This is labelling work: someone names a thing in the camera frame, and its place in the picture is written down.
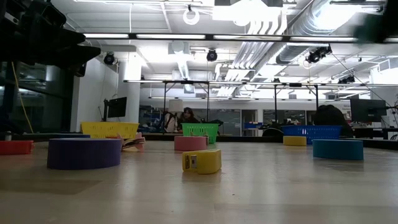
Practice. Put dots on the purple tape roll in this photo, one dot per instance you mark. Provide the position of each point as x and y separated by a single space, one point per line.
84 154

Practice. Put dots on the black overhead frame bar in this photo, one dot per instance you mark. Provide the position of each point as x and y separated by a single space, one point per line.
209 36

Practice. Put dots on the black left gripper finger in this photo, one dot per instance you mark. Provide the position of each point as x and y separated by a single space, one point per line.
84 54
74 37

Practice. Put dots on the person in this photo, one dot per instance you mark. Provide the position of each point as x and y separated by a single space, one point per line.
331 116
187 116

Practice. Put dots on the small grey canister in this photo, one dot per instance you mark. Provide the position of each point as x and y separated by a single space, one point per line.
8 135

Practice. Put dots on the white lamp shade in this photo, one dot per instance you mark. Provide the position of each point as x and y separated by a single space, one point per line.
176 105

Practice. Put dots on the black computer monitor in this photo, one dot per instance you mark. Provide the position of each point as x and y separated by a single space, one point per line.
368 110
117 107

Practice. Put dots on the black office chair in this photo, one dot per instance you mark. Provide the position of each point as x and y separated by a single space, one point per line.
273 132

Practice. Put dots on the green plastic basket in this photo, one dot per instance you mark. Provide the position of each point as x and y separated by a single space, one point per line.
200 130

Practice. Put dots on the yellow plastic basket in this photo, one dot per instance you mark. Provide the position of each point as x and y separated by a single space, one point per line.
109 130

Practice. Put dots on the light blue tape roll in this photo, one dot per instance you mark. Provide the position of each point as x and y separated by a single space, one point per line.
338 150

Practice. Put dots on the pink staple remover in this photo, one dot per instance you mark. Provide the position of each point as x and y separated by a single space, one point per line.
133 144

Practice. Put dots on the yellow tape roll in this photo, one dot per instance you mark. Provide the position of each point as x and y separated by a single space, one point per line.
294 141

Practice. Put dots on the black distant rig frame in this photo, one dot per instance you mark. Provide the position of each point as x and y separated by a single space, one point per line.
295 84
186 82

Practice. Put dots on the black aluminium table frame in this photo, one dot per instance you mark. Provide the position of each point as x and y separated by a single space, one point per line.
242 138

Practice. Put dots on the silver ventilation duct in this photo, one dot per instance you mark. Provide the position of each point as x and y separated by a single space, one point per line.
311 18

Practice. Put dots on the blue plastic basket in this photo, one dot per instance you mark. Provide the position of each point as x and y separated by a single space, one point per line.
311 132

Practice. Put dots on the pink tape roll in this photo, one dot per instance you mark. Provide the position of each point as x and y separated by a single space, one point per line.
189 143

